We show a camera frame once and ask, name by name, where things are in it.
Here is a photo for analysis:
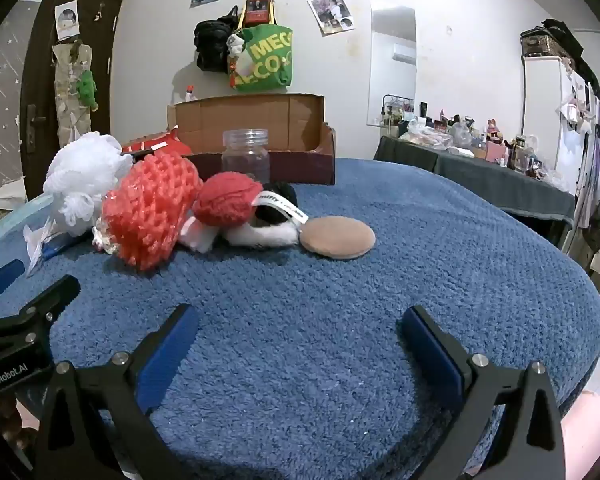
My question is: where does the beige hanging door organizer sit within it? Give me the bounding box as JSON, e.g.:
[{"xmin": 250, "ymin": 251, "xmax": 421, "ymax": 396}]
[{"xmin": 51, "ymin": 40, "xmax": 98, "ymax": 148}]

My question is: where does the clear plastic jar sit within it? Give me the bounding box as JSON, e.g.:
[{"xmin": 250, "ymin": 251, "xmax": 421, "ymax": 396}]
[{"xmin": 221, "ymin": 129, "xmax": 271, "ymax": 183}]

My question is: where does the photo wall poster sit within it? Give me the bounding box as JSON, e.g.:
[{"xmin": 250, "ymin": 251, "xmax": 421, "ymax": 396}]
[{"xmin": 307, "ymin": 0, "xmax": 356, "ymax": 37}]

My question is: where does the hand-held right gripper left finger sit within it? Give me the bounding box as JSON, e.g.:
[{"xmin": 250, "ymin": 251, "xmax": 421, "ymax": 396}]
[{"xmin": 32, "ymin": 302, "xmax": 201, "ymax": 480}]

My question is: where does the picture on door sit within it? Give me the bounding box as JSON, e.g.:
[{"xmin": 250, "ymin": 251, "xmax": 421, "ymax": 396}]
[{"xmin": 55, "ymin": 2, "xmax": 81, "ymax": 41}]

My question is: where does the dark brown door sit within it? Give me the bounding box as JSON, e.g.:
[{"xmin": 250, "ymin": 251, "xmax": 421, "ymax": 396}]
[{"xmin": 20, "ymin": 0, "xmax": 131, "ymax": 201}]

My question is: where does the metal door handle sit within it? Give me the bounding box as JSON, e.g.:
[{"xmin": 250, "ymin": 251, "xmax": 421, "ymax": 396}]
[{"xmin": 26, "ymin": 105, "xmax": 47, "ymax": 148}]

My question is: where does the green tote bag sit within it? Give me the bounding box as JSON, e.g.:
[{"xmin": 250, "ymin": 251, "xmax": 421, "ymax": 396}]
[{"xmin": 227, "ymin": 24, "xmax": 295, "ymax": 93}]

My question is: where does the light blue mat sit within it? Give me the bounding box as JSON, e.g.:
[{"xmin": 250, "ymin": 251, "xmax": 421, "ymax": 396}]
[{"xmin": 0, "ymin": 195, "xmax": 56, "ymax": 256}]

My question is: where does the cluster of cosmetics bottles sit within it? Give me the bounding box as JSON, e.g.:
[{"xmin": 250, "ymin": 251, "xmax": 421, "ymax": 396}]
[{"xmin": 380, "ymin": 94, "xmax": 571, "ymax": 181}]

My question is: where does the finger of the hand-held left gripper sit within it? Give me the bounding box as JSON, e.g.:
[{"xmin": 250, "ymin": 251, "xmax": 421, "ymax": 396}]
[
  {"xmin": 0, "ymin": 258, "xmax": 27, "ymax": 306},
  {"xmin": 14, "ymin": 274, "xmax": 82, "ymax": 322}
]

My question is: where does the black and white plush toy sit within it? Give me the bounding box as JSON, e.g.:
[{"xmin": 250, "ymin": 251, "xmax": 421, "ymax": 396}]
[{"xmin": 225, "ymin": 181, "xmax": 311, "ymax": 248}]

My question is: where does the black clothing pile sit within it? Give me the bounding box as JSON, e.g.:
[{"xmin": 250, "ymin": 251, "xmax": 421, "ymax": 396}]
[{"xmin": 542, "ymin": 19, "xmax": 600, "ymax": 96}]

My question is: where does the person's leg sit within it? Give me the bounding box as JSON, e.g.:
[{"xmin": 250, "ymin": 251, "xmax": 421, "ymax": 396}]
[{"xmin": 560, "ymin": 390, "xmax": 600, "ymax": 480}]

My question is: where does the tan round powder puff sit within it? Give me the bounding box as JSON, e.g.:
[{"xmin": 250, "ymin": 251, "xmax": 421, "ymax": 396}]
[{"xmin": 299, "ymin": 215, "xmax": 377, "ymax": 261}]

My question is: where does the cardboard box with red lining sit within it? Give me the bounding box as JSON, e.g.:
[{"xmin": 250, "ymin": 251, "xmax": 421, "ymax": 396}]
[{"xmin": 120, "ymin": 92, "xmax": 337, "ymax": 187}]

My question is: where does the white wardrobe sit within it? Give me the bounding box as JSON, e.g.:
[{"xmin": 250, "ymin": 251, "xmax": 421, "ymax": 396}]
[{"xmin": 520, "ymin": 55, "xmax": 600, "ymax": 201}]

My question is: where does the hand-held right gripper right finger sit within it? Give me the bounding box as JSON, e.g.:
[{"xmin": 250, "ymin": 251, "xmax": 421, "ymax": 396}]
[{"xmin": 400, "ymin": 305, "xmax": 566, "ymax": 480}]

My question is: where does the black bag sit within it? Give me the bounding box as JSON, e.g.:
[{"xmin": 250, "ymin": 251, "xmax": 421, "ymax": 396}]
[{"xmin": 194, "ymin": 6, "xmax": 241, "ymax": 73}]

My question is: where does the hanging white plush charm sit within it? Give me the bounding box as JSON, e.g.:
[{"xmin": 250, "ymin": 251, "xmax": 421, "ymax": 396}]
[{"xmin": 555, "ymin": 85, "xmax": 593, "ymax": 133}]

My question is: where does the white cloth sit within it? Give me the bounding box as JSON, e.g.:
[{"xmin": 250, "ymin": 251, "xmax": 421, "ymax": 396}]
[{"xmin": 180, "ymin": 216, "xmax": 221, "ymax": 252}]

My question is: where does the white mesh bath pouf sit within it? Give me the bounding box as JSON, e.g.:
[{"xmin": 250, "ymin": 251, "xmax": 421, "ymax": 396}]
[{"xmin": 43, "ymin": 131, "xmax": 135, "ymax": 238}]

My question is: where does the red foam net sleeve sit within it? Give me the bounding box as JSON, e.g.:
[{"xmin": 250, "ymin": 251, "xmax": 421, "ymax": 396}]
[{"xmin": 101, "ymin": 151, "xmax": 204, "ymax": 272}]

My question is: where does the wall mirror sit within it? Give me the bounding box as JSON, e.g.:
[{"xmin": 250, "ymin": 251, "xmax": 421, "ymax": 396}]
[{"xmin": 366, "ymin": 0, "xmax": 417, "ymax": 128}]

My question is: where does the table with dark cloth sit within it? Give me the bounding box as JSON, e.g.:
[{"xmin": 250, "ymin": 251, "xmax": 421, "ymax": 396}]
[{"xmin": 374, "ymin": 135, "xmax": 576, "ymax": 248}]

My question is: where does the green plush toy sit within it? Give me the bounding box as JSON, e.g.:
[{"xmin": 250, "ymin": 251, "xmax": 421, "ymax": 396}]
[{"xmin": 76, "ymin": 70, "xmax": 99, "ymax": 111}]

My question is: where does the blue toothbrush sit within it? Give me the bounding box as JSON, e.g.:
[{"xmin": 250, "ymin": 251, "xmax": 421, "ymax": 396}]
[{"xmin": 40, "ymin": 236, "xmax": 88, "ymax": 262}]

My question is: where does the red yarn ball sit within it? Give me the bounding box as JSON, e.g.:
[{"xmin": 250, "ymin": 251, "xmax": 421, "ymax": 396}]
[{"xmin": 192, "ymin": 171, "xmax": 264, "ymax": 227}]

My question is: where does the brown patterned case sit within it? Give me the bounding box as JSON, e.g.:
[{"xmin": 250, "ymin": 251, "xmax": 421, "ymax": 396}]
[{"xmin": 520, "ymin": 25, "xmax": 571, "ymax": 58}]

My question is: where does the red and yellow bag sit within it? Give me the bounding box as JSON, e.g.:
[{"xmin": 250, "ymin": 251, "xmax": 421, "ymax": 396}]
[{"xmin": 239, "ymin": 0, "xmax": 276, "ymax": 28}]

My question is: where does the white plastic wrapper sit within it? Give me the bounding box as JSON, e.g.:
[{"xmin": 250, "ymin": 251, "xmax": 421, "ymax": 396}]
[{"xmin": 22, "ymin": 217, "xmax": 56, "ymax": 277}]

